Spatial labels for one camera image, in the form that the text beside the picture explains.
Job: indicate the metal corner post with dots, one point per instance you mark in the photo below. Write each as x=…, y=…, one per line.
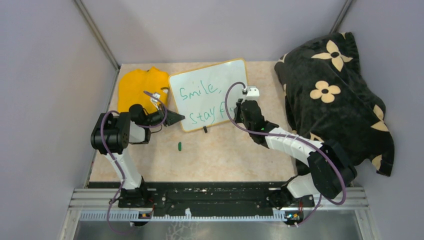
x=89, y=21
x=341, y=16

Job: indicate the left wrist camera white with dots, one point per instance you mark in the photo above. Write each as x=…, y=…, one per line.
x=154, y=99

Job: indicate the black floral blanket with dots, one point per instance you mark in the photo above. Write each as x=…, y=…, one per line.
x=327, y=98

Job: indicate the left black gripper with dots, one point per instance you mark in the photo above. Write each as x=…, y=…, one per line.
x=172, y=117

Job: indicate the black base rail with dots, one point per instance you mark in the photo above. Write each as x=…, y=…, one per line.
x=212, y=199

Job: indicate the right metal corner post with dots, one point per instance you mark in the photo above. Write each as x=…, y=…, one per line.
x=341, y=16

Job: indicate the left metal corner post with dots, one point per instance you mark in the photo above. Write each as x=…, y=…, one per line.
x=89, y=21

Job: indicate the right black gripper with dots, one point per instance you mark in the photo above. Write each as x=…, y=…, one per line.
x=238, y=110

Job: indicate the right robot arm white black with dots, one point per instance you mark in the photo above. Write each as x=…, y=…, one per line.
x=330, y=170

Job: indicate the yellow folded sweatshirt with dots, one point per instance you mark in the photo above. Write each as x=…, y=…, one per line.
x=133, y=84

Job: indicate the whiteboard with yellow frame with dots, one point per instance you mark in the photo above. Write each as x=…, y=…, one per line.
x=202, y=95

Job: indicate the white slotted cable duct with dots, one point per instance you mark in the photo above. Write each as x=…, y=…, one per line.
x=137, y=216

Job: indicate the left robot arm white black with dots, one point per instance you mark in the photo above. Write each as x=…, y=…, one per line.
x=111, y=136

